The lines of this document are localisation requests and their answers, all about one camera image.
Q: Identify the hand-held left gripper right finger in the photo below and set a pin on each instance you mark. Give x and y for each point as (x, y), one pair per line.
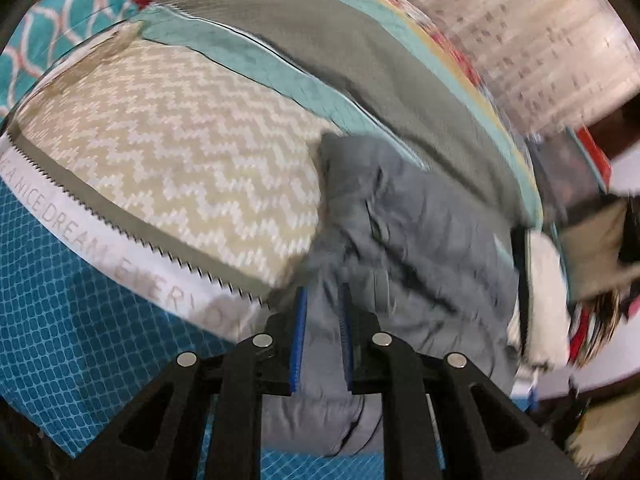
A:
(345, 340)

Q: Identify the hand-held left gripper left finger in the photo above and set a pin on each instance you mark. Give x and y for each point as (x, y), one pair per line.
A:
(300, 340)

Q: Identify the grey down jacket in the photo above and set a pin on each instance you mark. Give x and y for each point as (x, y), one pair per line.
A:
(425, 240)

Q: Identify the white dotted cushion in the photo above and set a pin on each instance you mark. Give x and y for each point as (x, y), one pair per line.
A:
(545, 285)

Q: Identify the teal beige patterned bed cover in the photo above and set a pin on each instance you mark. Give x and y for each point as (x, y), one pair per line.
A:
(175, 135)

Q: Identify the tan cushion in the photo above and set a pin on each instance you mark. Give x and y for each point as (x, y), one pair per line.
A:
(595, 250)

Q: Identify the teal white patterned pillow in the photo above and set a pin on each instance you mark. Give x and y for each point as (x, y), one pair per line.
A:
(65, 20)

